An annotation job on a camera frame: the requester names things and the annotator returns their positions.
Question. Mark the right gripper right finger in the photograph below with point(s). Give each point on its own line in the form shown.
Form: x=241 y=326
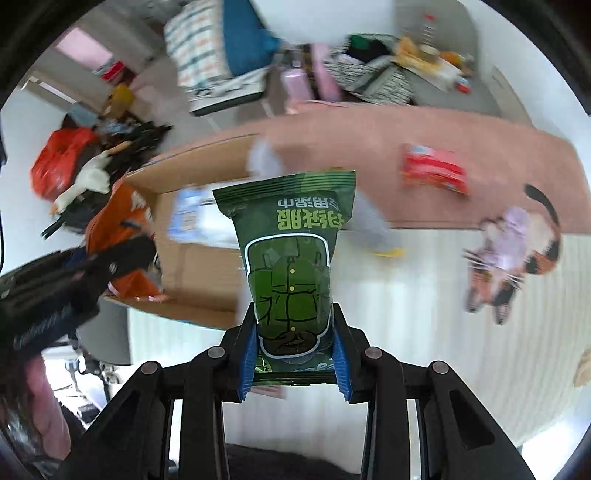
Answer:
x=369 y=375

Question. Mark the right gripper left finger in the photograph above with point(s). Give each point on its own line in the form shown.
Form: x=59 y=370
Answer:
x=221 y=374

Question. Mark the green wet wipes pack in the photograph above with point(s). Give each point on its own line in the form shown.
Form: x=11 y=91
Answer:
x=287 y=228

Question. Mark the lilac towel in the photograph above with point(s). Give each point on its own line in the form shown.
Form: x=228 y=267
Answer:
x=505 y=239

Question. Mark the red snack pack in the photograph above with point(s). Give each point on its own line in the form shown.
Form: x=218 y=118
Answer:
x=424 y=165

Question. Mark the silver yellow sponge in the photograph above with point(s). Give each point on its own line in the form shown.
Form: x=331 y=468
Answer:
x=371 y=229

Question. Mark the cardboard box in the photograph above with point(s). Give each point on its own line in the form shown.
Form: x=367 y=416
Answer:
x=201 y=268

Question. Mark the orange snack bag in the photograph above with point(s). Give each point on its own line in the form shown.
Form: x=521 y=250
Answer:
x=125 y=216

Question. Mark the white goose plush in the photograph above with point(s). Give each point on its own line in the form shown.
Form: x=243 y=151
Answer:
x=92 y=177

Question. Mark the red plastic bag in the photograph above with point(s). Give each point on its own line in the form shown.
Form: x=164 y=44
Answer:
x=53 y=171

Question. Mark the blue tissue pack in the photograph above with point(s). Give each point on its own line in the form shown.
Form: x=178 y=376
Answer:
x=196 y=219

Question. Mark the pink suitcase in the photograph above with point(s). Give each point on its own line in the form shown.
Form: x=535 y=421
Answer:
x=306 y=80

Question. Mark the plaid blue pillow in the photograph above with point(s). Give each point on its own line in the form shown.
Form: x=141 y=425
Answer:
x=213 y=42

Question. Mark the patterned tote bag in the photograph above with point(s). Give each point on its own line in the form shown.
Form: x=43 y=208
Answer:
x=363 y=67

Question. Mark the grey chair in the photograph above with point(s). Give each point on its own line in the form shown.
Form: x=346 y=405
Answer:
x=445 y=31

